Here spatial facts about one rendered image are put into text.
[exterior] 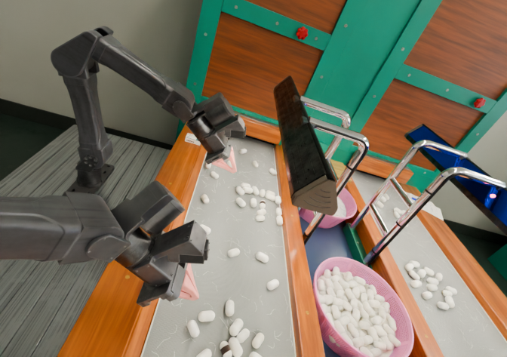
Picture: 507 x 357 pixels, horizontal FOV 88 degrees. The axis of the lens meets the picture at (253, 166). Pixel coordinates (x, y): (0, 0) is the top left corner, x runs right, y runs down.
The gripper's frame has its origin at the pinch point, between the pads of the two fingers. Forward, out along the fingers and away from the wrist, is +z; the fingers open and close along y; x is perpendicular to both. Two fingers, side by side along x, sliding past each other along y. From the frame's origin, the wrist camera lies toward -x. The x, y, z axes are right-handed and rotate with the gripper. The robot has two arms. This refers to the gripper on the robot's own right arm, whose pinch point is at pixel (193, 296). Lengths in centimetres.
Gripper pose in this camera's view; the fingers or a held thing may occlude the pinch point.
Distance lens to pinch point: 55.7
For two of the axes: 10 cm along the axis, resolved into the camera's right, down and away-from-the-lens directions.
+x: -8.6, 4.3, 2.8
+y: 0.0, -5.4, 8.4
